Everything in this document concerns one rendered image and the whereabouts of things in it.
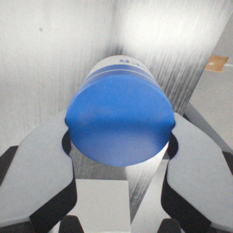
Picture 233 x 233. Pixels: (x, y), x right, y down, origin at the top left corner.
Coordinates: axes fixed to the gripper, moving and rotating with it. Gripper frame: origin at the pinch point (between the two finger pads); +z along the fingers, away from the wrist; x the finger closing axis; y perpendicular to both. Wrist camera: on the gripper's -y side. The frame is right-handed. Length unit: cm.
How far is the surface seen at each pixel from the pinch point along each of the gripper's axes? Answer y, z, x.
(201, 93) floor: 36, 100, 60
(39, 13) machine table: -6.9, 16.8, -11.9
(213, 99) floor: 41, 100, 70
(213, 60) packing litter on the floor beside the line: 13, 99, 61
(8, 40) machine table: -3.2, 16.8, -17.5
